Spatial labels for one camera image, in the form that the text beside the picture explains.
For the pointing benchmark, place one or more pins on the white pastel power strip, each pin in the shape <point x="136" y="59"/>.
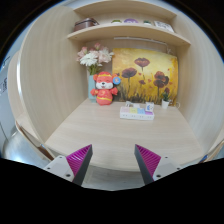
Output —
<point x="135" y="113"/>

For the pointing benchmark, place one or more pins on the small potted plant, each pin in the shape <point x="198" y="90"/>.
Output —
<point x="165" y="98"/>

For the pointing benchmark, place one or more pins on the light blue vase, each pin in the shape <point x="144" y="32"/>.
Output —
<point x="91" y="85"/>

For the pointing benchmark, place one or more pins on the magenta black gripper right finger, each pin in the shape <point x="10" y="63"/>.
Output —
<point x="147" y="162"/>

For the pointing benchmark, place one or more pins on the purple small dish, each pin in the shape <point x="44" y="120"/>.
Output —
<point x="130" y="20"/>

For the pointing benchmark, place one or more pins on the white picture card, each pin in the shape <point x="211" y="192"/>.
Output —
<point x="163" y="25"/>

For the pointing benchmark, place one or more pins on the wooden shelf unit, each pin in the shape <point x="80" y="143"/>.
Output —
<point x="53" y="85"/>

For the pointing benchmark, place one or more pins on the red plush tiger toy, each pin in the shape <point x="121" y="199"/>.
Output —
<point x="105" y="87"/>

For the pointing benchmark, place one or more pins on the brown leather box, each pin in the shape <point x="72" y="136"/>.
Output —
<point x="85" y="23"/>

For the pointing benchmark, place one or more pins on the poppy flower painting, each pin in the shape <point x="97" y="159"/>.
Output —
<point x="145" y="75"/>

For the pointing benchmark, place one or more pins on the green small dish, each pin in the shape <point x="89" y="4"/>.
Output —
<point x="116" y="21"/>

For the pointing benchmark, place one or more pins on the pink white flower bouquet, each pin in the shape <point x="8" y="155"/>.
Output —
<point x="94" y="58"/>

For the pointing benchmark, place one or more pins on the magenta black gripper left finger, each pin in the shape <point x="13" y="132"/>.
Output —
<point x="79" y="162"/>

